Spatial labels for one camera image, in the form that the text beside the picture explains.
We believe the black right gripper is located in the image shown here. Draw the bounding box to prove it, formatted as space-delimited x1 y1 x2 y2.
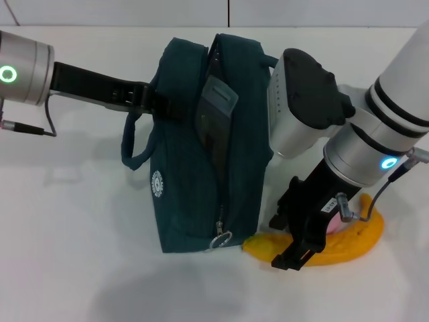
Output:
269 157 363 271

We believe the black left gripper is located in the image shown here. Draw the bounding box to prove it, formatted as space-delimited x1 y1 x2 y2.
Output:
48 61 188 121

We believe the clear plastic lunch box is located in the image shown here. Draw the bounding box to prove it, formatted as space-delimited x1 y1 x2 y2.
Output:
196 75 240 175

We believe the pink peach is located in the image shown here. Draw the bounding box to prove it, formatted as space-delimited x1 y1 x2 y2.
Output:
327 215 350 235

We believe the yellow banana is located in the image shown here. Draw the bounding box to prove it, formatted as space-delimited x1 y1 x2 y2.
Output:
241 193 385 268

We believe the dark teal insulated lunch bag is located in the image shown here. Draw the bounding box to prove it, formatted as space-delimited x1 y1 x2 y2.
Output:
121 32 280 255

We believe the left arm grey cable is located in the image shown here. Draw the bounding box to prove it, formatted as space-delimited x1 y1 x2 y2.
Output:
0 93 58 138

